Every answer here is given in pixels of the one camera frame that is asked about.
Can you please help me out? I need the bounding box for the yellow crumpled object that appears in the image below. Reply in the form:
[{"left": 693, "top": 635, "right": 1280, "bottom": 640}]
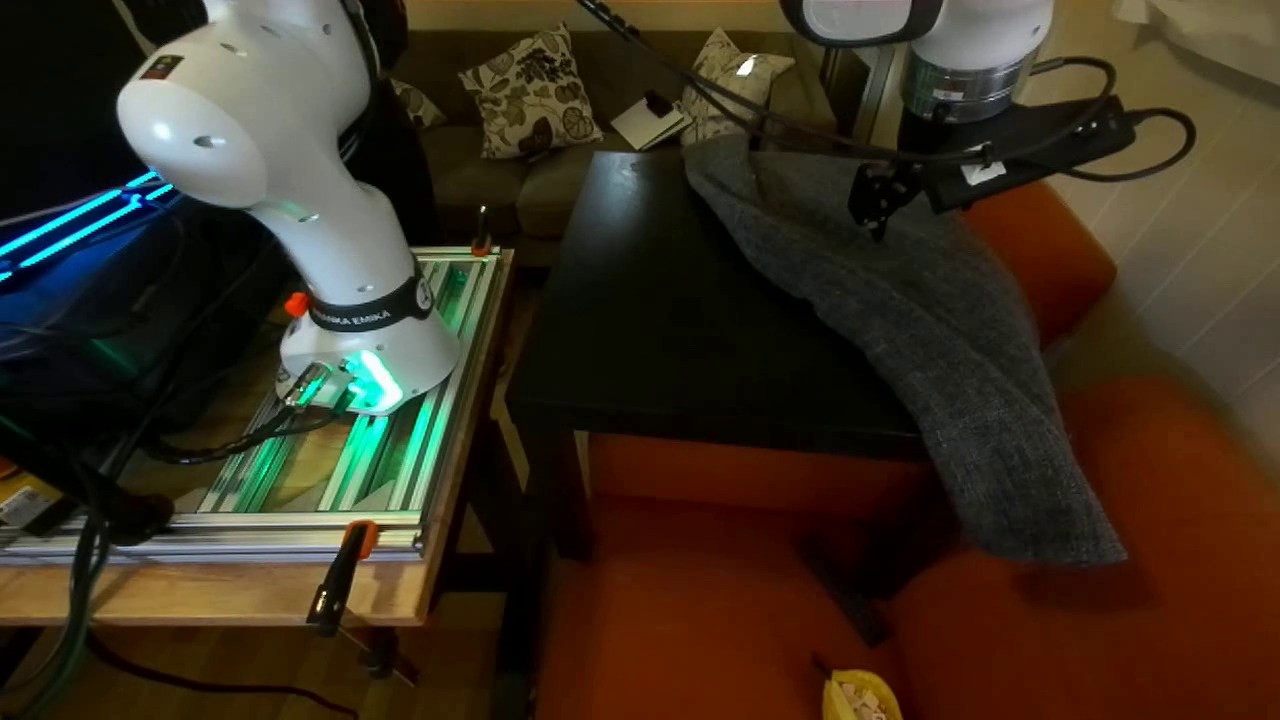
[{"left": 817, "top": 665, "right": 913, "bottom": 720}]

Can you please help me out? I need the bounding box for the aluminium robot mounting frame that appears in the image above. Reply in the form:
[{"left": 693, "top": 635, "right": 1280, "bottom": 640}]
[{"left": 0, "top": 242, "right": 515, "bottom": 571}]

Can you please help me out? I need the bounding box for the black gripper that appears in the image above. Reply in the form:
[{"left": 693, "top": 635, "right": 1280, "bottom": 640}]
[{"left": 845, "top": 126, "right": 1034, "bottom": 247}]

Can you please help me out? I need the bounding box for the black low table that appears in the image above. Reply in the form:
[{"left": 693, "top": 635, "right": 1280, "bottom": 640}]
[{"left": 504, "top": 150, "right": 937, "bottom": 566}]

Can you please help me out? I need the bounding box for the blue lit light bar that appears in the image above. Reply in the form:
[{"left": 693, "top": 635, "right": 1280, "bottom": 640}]
[{"left": 0, "top": 171, "right": 177, "bottom": 294}]

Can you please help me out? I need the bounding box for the gray knitted blanket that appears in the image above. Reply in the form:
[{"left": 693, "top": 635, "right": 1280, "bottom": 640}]
[{"left": 681, "top": 132, "right": 1130, "bottom": 571}]

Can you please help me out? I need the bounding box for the wooden workbench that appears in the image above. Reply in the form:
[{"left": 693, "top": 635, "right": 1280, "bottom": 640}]
[{"left": 0, "top": 316, "right": 504, "bottom": 633}]

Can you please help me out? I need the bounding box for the orange bar clamp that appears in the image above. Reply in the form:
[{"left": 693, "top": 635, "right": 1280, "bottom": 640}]
[{"left": 300, "top": 518, "right": 386, "bottom": 633}]

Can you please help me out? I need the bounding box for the light leaf pattern pillow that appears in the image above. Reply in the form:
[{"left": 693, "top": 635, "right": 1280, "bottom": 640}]
[{"left": 676, "top": 29, "right": 799, "bottom": 146}]

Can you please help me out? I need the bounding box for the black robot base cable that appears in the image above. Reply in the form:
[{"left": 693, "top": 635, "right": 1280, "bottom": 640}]
[{"left": 125, "top": 358, "right": 353, "bottom": 471}]

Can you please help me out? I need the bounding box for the white hanging sheet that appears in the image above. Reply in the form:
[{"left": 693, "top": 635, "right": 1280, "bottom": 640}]
[{"left": 1110, "top": 0, "right": 1280, "bottom": 94}]

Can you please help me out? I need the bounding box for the orange upholstered armchair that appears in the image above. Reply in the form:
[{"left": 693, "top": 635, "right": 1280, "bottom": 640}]
[
  {"left": 961, "top": 180, "right": 1119, "bottom": 351},
  {"left": 531, "top": 372, "right": 1280, "bottom": 720}
]

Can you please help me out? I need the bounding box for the black cable bundle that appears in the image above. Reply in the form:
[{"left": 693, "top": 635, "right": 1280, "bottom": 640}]
[{"left": 0, "top": 397, "right": 177, "bottom": 720}]

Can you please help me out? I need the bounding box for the small white box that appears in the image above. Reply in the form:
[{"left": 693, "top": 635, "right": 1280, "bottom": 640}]
[{"left": 609, "top": 88, "right": 697, "bottom": 152}]

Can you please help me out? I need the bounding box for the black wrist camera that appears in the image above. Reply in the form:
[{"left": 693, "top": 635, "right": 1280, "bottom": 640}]
[{"left": 1015, "top": 97, "right": 1149, "bottom": 175}]

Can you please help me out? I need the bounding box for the dark floral pillow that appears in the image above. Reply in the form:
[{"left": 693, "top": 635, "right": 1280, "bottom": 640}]
[{"left": 454, "top": 29, "right": 609, "bottom": 163}]

